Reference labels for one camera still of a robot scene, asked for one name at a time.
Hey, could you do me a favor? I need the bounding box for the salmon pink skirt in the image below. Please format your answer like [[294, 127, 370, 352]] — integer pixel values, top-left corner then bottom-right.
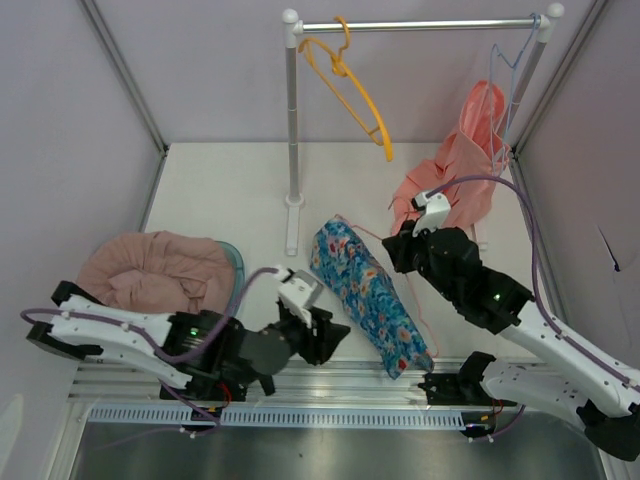
[[391, 80, 509, 234]]

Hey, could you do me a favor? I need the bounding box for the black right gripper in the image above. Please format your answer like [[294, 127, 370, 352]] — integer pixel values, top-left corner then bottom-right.
[[383, 217, 458, 302]]

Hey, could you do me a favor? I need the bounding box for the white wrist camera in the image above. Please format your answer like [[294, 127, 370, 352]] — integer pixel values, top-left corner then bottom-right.
[[274, 268, 323, 327], [411, 191, 451, 237]]

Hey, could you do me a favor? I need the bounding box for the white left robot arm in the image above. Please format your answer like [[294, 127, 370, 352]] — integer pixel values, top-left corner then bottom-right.
[[21, 281, 351, 403]]

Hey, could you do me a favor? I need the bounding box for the aluminium mounting rail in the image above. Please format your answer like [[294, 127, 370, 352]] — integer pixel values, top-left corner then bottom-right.
[[67, 355, 531, 405]]

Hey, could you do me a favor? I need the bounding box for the blue floral garment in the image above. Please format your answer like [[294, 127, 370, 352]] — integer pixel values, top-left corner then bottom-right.
[[309, 216, 433, 379]]

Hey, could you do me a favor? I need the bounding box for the white slotted cable duct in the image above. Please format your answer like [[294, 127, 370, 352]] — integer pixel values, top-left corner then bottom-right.
[[88, 404, 465, 431]]

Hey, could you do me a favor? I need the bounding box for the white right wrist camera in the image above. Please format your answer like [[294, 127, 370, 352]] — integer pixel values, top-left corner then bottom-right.
[[411, 191, 451, 237]]

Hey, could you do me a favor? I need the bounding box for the pink wire hanger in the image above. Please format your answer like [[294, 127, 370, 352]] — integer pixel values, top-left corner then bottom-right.
[[335, 213, 441, 359]]

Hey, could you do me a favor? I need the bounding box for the orange plastic hanger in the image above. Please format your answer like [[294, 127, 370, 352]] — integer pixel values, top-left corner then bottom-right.
[[297, 16, 394, 162]]

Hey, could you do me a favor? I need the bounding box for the blue wire hanger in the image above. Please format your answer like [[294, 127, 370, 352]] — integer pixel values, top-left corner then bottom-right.
[[487, 13, 543, 174]]

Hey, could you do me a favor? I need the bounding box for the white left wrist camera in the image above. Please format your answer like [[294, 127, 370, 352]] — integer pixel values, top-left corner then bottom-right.
[[274, 268, 323, 327]]

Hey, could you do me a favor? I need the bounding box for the white and silver clothes rack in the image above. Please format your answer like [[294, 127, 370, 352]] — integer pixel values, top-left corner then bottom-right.
[[281, 3, 565, 257]]

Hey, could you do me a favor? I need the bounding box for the dusty pink pleated garment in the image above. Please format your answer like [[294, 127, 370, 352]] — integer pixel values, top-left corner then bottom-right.
[[76, 231, 235, 313]]

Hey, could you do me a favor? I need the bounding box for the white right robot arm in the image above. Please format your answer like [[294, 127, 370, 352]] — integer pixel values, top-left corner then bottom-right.
[[382, 221, 639, 462]]

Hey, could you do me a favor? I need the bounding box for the teal plastic basket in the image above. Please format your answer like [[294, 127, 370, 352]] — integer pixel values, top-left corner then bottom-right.
[[218, 241, 246, 303]]

